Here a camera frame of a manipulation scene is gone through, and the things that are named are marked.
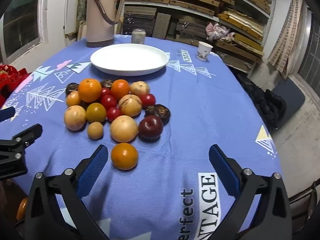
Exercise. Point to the yellow green citrus fruit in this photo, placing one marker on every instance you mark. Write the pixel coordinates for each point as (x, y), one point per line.
(96, 112)

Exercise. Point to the blue chair seat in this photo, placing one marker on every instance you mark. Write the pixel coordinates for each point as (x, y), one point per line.
(292, 97)

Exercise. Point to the small yellow orange fruit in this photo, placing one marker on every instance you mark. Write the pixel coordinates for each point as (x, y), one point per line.
(73, 99)

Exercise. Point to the red cherry tomato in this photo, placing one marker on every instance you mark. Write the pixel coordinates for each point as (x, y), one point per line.
(148, 100)
(105, 91)
(109, 102)
(114, 114)

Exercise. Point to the pink crumpled cloth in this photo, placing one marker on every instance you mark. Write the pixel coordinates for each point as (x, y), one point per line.
(218, 31)

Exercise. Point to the beige thermos jug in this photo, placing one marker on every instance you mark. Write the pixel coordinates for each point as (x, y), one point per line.
(100, 17)

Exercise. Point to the bright orange mandarin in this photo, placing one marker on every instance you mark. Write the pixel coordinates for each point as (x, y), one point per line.
(90, 90)
(120, 89)

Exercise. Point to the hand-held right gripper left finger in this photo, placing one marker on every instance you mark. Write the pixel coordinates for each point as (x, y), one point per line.
(93, 170)

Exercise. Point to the white round plate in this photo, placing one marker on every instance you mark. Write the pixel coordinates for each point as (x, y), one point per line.
(128, 58)

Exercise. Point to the silver drink can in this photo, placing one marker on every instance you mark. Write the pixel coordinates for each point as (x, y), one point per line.
(138, 37)

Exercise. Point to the white framed window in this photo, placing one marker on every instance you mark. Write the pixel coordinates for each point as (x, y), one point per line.
(20, 25)

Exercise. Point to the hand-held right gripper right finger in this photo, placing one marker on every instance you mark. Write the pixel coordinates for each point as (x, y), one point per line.
(223, 170)

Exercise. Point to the black jacket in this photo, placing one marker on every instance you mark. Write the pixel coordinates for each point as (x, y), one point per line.
(262, 100)

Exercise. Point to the small tan round fruit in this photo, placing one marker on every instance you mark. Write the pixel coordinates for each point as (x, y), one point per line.
(95, 130)

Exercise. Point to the window with metal grille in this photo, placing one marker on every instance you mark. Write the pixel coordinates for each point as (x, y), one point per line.
(311, 55)

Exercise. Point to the blue printed tablecloth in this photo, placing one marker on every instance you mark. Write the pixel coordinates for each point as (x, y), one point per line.
(187, 117)

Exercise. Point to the white printed paper cup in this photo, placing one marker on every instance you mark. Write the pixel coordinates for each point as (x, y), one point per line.
(203, 51)

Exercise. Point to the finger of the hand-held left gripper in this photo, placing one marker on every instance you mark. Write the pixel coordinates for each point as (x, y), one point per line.
(27, 133)
(7, 113)

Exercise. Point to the red patterned cloth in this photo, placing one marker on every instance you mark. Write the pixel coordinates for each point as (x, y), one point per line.
(10, 80)

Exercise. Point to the orange tan round fruit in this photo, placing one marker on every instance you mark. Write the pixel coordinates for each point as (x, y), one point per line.
(124, 156)

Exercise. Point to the orange round object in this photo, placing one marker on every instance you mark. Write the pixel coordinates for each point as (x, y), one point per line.
(21, 208)

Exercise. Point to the white door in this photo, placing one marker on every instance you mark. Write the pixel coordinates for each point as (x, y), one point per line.
(62, 7)

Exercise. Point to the large tan passion fruit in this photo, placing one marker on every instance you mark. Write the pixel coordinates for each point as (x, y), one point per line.
(124, 129)

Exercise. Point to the brick pattern cloth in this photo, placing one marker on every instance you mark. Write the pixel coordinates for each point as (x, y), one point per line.
(286, 35)

